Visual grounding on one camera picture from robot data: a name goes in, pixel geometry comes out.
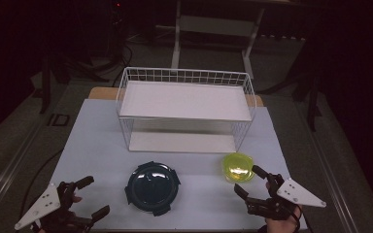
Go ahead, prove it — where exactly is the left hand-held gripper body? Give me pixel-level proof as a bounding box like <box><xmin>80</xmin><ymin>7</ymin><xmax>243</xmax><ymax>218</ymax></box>
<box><xmin>14</xmin><ymin>181</ymin><xmax>95</xmax><ymax>233</ymax></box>

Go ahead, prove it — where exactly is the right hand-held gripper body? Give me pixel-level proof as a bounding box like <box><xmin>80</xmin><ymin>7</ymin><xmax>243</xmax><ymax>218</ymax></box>
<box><xmin>245</xmin><ymin>173</ymin><xmax>327</xmax><ymax>221</ymax></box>

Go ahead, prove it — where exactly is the green lidded plastic container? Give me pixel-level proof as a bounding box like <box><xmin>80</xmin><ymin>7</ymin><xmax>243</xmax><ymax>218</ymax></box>
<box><xmin>221</xmin><ymin>152</ymin><xmax>255</xmax><ymax>183</ymax></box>

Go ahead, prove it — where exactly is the white wire shelf rack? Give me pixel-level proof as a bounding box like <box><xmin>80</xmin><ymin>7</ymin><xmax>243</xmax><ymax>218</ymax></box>
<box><xmin>116</xmin><ymin>66</ymin><xmax>257</xmax><ymax>154</ymax></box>

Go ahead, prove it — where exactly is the person's right hand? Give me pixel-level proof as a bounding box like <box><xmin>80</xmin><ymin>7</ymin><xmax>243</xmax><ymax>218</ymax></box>
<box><xmin>265</xmin><ymin>206</ymin><xmax>304</xmax><ymax>233</ymax></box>

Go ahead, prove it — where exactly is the black floor box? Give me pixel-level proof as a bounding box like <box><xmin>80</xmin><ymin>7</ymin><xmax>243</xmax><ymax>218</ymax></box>
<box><xmin>47</xmin><ymin>113</ymin><xmax>71</xmax><ymax>127</ymax></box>

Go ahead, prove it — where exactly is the black metal stand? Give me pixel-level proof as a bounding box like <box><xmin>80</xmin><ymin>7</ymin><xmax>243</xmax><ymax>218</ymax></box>
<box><xmin>291</xmin><ymin>42</ymin><xmax>322</xmax><ymax>133</ymax></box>

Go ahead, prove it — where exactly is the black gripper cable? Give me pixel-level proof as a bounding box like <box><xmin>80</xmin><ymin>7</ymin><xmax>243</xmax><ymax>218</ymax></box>
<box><xmin>290</xmin><ymin>205</ymin><xmax>305</xmax><ymax>233</ymax></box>

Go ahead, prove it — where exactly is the black floor cable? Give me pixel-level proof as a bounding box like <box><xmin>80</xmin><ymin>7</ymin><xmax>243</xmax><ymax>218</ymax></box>
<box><xmin>18</xmin><ymin>148</ymin><xmax>65</xmax><ymax>221</ymax></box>

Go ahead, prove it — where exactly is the bundle of black cables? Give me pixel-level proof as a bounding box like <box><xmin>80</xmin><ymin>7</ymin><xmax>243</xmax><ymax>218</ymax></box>
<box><xmin>59</xmin><ymin>43</ymin><xmax>134</xmax><ymax>85</ymax></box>

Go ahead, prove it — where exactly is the white metal table frame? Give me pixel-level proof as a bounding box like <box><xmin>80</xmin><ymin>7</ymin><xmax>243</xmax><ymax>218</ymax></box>
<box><xmin>170</xmin><ymin>0</ymin><xmax>266</xmax><ymax>81</ymax></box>

